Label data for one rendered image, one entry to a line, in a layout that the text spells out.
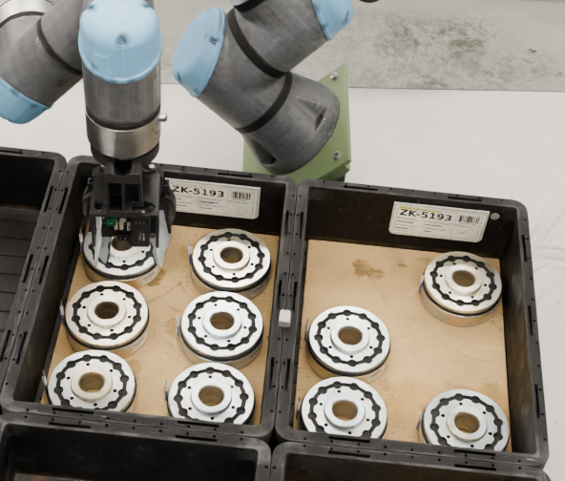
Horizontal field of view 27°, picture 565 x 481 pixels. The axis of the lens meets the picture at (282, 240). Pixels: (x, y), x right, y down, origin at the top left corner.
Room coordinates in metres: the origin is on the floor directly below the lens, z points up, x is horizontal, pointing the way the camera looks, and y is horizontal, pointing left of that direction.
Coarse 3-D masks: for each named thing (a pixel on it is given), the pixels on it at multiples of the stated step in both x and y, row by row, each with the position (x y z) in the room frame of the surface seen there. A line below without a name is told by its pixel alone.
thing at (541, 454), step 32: (352, 192) 1.06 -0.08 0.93; (384, 192) 1.06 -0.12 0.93; (416, 192) 1.07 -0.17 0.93; (288, 288) 0.88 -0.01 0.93; (288, 352) 0.79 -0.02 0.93; (288, 384) 0.74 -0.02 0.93; (288, 416) 0.70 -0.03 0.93; (544, 416) 0.74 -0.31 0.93; (384, 448) 0.67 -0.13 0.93; (416, 448) 0.68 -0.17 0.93; (448, 448) 0.68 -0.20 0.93; (544, 448) 0.70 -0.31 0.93
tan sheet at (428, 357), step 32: (320, 256) 1.03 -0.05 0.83; (352, 256) 1.03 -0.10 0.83; (384, 256) 1.04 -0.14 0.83; (416, 256) 1.04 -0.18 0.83; (320, 288) 0.97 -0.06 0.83; (352, 288) 0.98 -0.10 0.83; (384, 288) 0.98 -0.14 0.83; (416, 288) 0.99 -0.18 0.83; (384, 320) 0.93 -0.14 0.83; (416, 320) 0.93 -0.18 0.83; (416, 352) 0.88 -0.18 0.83; (448, 352) 0.89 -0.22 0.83; (480, 352) 0.89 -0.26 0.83; (384, 384) 0.83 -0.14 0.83; (416, 384) 0.83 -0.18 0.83; (448, 384) 0.84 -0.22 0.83; (480, 384) 0.84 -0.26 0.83; (416, 416) 0.79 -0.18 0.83
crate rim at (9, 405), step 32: (64, 192) 1.00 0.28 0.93; (288, 192) 1.04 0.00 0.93; (288, 224) 0.98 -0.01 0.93; (288, 256) 0.93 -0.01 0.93; (32, 288) 0.84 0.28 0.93; (32, 320) 0.80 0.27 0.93; (64, 416) 0.67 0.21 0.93; (96, 416) 0.68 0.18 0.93; (128, 416) 0.68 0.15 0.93; (160, 416) 0.68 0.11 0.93
